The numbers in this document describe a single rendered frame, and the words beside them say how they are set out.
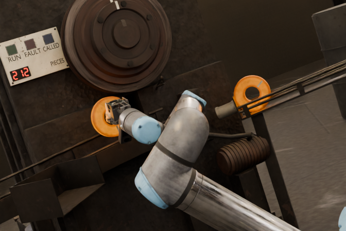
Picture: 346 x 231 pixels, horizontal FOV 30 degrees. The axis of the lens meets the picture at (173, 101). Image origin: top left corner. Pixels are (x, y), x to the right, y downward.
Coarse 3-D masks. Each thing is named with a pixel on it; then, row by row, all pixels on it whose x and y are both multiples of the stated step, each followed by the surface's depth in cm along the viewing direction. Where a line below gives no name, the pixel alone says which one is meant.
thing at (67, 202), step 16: (80, 160) 242; (96, 160) 239; (32, 176) 237; (48, 176) 244; (64, 176) 248; (80, 176) 244; (96, 176) 240; (16, 192) 226; (32, 192) 222; (48, 192) 218; (64, 192) 247; (80, 192) 239; (16, 208) 228; (32, 208) 224; (48, 208) 220; (64, 208) 225; (80, 208) 236; (80, 224) 234
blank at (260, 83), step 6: (246, 78) 277; (252, 78) 276; (258, 78) 276; (240, 84) 278; (246, 84) 277; (252, 84) 277; (258, 84) 276; (264, 84) 276; (234, 90) 279; (240, 90) 278; (258, 90) 277; (264, 90) 276; (234, 96) 279; (240, 96) 278; (240, 102) 279; (246, 102) 278; (258, 102) 277; (258, 108) 278
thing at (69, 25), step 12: (84, 0) 265; (156, 0) 277; (72, 12) 263; (72, 24) 262; (168, 24) 279; (72, 36) 262; (168, 36) 279; (72, 48) 262; (168, 48) 279; (72, 60) 262; (84, 72) 264; (156, 72) 276; (96, 84) 265; (108, 84) 267; (120, 84) 269; (132, 84) 271; (144, 84) 274
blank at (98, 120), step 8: (112, 96) 251; (96, 104) 248; (104, 104) 249; (96, 112) 248; (104, 112) 249; (96, 120) 248; (104, 120) 249; (96, 128) 248; (104, 128) 248; (112, 128) 250; (112, 136) 250
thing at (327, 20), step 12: (324, 12) 500; (336, 12) 492; (324, 24) 502; (336, 24) 494; (324, 36) 507; (336, 36) 497; (324, 48) 513; (336, 48) 500; (336, 60) 504; (336, 84) 513; (336, 96) 523
